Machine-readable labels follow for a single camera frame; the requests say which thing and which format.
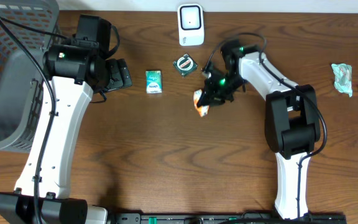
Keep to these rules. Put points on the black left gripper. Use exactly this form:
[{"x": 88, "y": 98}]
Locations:
[{"x": 121, "y": 74}]

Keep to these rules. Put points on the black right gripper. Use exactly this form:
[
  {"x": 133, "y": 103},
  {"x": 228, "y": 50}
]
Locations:
[{"x": 210, "y": 96}]

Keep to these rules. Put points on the orange Kleenex tissue pack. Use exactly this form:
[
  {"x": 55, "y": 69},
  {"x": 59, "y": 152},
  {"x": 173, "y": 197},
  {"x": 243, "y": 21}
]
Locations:
[{"x": 202, "y": 110}]

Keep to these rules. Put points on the teal Kleenex tissue pack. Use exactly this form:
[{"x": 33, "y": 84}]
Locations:
[{"x": 153, "y": 81}]

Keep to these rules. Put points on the dark green round-label box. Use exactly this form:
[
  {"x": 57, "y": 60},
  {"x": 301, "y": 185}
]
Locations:
[{"x": 185, "y": 65}]

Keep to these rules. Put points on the mint green wipes pouch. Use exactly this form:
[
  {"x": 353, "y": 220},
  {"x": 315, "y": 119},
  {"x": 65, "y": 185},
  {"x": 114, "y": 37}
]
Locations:
[{"x": 342, "y": 78}]

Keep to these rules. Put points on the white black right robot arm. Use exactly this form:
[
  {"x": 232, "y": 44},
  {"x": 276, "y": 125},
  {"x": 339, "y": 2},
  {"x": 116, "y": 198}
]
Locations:
[{"x": 291, "y": 120}]

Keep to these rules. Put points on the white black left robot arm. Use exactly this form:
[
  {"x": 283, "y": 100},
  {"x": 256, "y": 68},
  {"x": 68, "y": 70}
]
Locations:
[{"x": 72, "y": 72}]

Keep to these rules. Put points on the grey plastic basket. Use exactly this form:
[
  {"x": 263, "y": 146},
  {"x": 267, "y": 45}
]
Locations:
[{"x": 21, "y": 89}]

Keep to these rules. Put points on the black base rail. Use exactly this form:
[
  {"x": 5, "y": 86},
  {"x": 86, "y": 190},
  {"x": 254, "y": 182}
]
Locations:
[{"x": 246, "y": 217}]

